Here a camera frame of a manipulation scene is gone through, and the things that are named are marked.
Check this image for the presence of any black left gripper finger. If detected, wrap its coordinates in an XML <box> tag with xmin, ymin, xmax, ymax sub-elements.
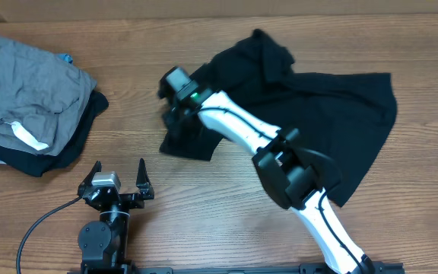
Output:
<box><xmin>136</xmin><ymin>158</ymin><xmax>151</xmax><ymax>190</ymax></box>
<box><xmin>78</xmin><ymin>161</ymin><xmax>102</xmax><ymax>189</ymax></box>

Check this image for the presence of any black folded garment in stack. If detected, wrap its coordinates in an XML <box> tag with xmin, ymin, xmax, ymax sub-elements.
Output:
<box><xmin>0</xmin><ymin>91</ymin><xmax>109</xmax><ymax>177</ymax></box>

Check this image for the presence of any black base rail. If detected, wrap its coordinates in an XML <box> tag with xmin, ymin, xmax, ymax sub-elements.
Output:
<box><xmin>66</xmin><ymin>260</ymin><xmax>406</xmax><ymax>274</ymax></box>

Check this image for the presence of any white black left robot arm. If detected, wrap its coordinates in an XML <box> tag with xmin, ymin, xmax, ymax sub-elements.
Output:
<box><xmin>78</xmin><ymin>159</ymin><xmax>154</xmax><ymax>274</ymax></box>

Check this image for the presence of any grey folded shirt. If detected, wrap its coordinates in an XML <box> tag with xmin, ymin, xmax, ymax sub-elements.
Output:
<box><xmin>0</xmin><ymin>37</ymin><xmax>97</xmax><ymax>156</ymax></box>

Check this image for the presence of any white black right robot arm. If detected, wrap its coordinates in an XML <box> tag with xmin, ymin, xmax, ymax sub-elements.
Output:
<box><xmin>158</xmin><ymin>83</ymin><xmax>376</xmax><ymax>273</ymax></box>

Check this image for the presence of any black t-shirt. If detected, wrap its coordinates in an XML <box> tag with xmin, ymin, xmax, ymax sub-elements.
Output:
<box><xmin>160</xmin><ymin>30</ymin><xmax>397</xmax><ymax>206</ymax></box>

